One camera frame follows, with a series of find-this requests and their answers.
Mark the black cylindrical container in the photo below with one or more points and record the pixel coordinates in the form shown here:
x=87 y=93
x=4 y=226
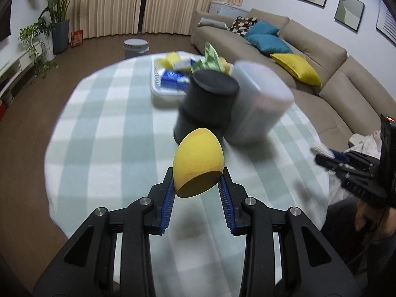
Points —
x=208 y=103

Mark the green checkered tablecloth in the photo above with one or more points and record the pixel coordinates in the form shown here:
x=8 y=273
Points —
x=111 y=144

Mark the grey folded blanket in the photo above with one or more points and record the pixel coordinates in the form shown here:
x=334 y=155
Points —
x=212 y=23

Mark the yellow egg-shaped sponge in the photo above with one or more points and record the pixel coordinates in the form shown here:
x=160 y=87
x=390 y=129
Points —
x=198 y=163

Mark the white TV console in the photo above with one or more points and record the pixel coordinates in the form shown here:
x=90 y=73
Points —
x=11 y=73

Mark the black white patterned cushion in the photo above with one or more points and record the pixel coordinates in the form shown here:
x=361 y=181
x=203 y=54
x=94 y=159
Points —
x=241 y=25

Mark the person's right hand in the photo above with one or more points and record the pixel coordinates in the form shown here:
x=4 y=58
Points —
x=384 y=219

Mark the green microfiber cloth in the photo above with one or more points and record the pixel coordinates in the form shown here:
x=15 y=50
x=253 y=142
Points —
x=212 y=61

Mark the teal cushion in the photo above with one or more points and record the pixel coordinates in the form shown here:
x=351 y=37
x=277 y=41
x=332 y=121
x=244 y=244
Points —
x=262 y=27
x=268 y=44

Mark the white plastic tray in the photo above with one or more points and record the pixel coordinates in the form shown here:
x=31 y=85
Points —
x=163 y=98

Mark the yellow sponge cloth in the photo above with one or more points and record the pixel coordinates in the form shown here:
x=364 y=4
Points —
x=170 y=60

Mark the tall potted plant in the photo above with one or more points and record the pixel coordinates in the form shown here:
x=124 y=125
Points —
x=54 y=9

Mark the translucent plastic jar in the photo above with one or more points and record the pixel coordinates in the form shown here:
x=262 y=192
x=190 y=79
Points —
x=261 y=102

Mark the yellow cushion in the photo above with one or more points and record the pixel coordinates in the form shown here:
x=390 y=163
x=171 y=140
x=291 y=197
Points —
x=298 y=68

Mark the teal cushion rear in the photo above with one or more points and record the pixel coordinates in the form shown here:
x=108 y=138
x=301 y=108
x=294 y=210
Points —
x=262 y=27

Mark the red box on floor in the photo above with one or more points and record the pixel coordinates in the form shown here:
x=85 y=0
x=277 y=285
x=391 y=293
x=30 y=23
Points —
x=77 y=38

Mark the teal cushion front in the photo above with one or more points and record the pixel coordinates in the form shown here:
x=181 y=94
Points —
x=268 y=44

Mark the beige curtains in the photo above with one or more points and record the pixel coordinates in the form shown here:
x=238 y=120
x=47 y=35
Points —
x=97 y=18

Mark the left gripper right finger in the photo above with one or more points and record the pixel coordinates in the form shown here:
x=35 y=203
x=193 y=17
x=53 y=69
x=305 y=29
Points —
x=232 y=196

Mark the white cabinet behind sofa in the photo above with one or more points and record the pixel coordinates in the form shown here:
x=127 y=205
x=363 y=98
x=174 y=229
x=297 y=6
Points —
x=227 y=9

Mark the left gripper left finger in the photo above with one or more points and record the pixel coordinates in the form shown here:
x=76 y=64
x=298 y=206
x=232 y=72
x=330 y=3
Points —
x=162 y=196

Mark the beige leather sofa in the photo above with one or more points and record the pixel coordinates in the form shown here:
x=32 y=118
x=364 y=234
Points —
x=337 y=94

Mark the trailing ivy plant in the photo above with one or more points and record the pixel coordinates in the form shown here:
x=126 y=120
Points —
x=31 y=40

